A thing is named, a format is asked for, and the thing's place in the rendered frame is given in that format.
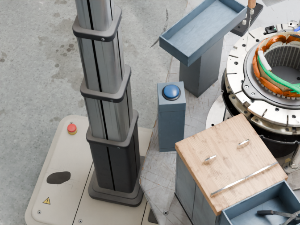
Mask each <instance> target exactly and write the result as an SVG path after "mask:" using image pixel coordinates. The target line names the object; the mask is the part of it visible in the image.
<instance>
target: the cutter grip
mask: <svg viewBox="0 0 300 225"><path fill-rule="evenodd" d="M257 214H259V215H274V214H273V210H258V211H257Z"/></svg>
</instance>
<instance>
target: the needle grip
mask: <svg viewBox="0 0 300 225"><path fill-rule="evenodd" d="M255 6H256V0H248V7H249V8H254V7H255Z"/></svg>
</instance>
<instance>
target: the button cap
mask: <svg viewBox="0 0 300 225"><path fill-rule="evenodd" d="M164 95H165V97H167V98H170V99H173V98H176V97H177V96H178V95H179V89H178V87H177V86H175V85H167V86H166V87H165V88H164Z"/></svg>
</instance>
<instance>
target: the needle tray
mask: <svg viewBox="0 0 300 225"><path fill-rule="evenodd" d="M246 12H247V7H246V6H245V5H243V4H242V3H240V2H239V1H237V0H203V1H202V2H201V3H199V4H198V5H197V6H196V7H195V8H193V9H192V10H191V11H190V12H188V13H187V14H186V15H185V16H183V17H182V18H181V19H180V20H178V21H177V22H176V23H174V24H173V25H172V26H171V27H170V28H168V29H167V30H166V31H165V32H164V33H162V34H161V35H160V36H159V46H160V47H161V48H163V49H164V50H165V51H166V52H168V53H169V54H171V55H172V56H173V57H175V58H176V59H177V60H179V61H180V66H179V82H182V81H183V83H184V88H185V89H186V90H188V91H189V92H190V93H191V94H193V95H194V96H195V97H197V98H198V97H199V96H200V95H202V94H203V93H204V92H205V91H206V90H207V89H208V88H209V87H211V86H212V85H213V84H214V83H215V82H216V81H217V80H218V76H219V70H220V63H221V54H222V48H223V41H224V36H225V35H226V34H227V33H228V32H229V31H230V30H232V29H233V28H234V27H235V26H236V25H238V24H239V23H240V22H241V21H242V20H243V19H245V17H246Z"/></svg>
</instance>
